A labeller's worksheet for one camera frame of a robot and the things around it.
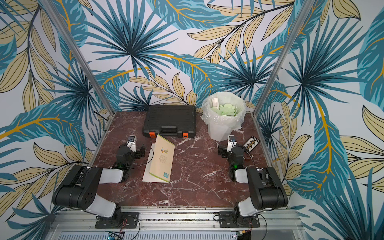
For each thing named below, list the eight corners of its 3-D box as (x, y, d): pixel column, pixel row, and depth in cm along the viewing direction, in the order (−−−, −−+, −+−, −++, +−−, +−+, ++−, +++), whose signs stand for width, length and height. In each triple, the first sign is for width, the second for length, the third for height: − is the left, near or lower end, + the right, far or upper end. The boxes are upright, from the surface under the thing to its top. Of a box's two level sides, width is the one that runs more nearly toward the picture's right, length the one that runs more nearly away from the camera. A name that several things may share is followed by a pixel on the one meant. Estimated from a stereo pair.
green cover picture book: (149, 181, 88) (144, 173, 77) (160, 144, 104) (157, 133, 94) (169, 184, 87) (166, 175, 77) (176, 145, 103) (175, 135, 93)
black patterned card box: (248, 154, 100) (249, 152, 98) (240, 148, 103) (241, 146, 101) (259, 142, 106) (260, 140, 104) (251, 137, 109) (252, 135, 107)
